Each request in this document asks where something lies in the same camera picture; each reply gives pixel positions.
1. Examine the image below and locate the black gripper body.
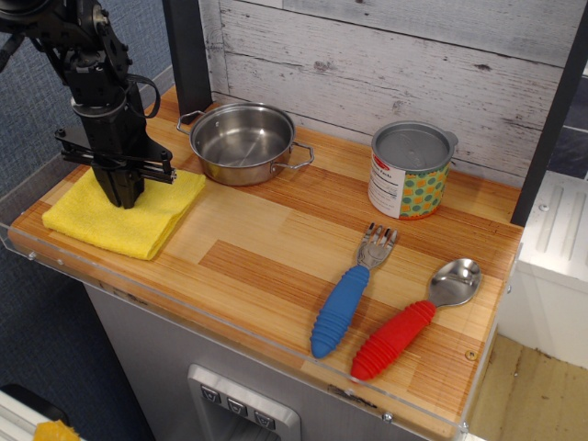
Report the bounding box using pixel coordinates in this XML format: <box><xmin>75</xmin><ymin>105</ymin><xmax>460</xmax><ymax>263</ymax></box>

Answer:
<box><xmin>55</xmin><ymin>85</ymin><xmax>176</xmax><ymax>184</ymax></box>

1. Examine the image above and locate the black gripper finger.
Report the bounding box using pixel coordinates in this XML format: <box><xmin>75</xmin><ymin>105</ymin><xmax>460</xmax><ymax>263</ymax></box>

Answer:
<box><xmin>92</xmin><ymin>165</ymin><xmax>126</xmax><ymax>206</ymax></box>
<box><xmin>119</xmin><ymin>170</ymin><xmax>144</xmax><ymax>209</ymax></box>

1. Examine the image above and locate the yellow cloth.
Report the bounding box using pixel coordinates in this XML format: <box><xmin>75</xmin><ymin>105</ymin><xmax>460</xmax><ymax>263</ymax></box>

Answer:
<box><xmin>42</xmin><ymin>170</ymin><xmax>206</xmax><ymax>260</ymax></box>

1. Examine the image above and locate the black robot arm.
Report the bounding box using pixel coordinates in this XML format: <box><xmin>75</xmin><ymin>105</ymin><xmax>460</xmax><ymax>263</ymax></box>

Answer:
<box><xmin>1</xmin><ymin>1</ymin><xmax>175</xmax><ymax>209</ymax></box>

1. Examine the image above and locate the clear acrylic table guard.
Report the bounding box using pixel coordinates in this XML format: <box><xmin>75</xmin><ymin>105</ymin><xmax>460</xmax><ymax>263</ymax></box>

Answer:
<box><xmin>1</xmin><ymin>153</ymin><xmax>522</xmax><ymax>440</ymax></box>

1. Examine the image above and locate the small steel pot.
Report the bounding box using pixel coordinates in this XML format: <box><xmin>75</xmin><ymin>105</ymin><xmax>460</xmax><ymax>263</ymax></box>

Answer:
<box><xmin>176</xmin><ymin>102</ymin><xmax>314</xmax><ymax>187</ymax></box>

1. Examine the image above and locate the silver dispenser button panel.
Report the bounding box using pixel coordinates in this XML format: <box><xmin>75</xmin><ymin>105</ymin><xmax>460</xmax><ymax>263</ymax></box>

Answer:
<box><xmin>187</xmin><ymin>364</ymin><xmax>302</xmax><ymax>441</ymax></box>

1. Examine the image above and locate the yellow object at corner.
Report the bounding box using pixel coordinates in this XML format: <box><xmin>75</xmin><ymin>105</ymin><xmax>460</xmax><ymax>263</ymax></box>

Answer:
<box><xmin>33</xmin><ymin>420</ymin><xmax>81</xmax><ymax>441</ymax></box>

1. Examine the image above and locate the toy food can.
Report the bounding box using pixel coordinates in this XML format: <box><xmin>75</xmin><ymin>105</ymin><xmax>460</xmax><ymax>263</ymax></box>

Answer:
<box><xmin>367</xmin><ymin>121</ymin><xmax>458</xmax><ymax>221</ymax></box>

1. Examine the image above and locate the white cabinet at right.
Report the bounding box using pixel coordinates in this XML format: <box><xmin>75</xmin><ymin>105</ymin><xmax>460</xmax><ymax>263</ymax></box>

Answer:
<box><xmin>498</xmin><ymin>171</ymin><xmax>587</xmax><ymax>368</ymax></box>

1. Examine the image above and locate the blue handled fork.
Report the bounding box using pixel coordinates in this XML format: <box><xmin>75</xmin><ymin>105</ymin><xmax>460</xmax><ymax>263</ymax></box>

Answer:
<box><xmin>310</xmin><ymin>223</ymin><xmax>398</xmax><ymax>358</ymax></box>

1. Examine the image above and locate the red handled spoon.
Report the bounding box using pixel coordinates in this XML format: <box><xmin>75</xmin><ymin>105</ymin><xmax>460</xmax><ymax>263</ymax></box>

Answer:
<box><xmin>351</xmin><ymin>258</ymin><xmax>482</xmax><ymax>381</ymax></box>

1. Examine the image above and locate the black vertical frame post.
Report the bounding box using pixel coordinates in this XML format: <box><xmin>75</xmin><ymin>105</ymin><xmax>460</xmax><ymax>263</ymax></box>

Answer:
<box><xmin>511</xmin><ymin>6</ymin><xmax>587</xmax><ymax>227</ymax></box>

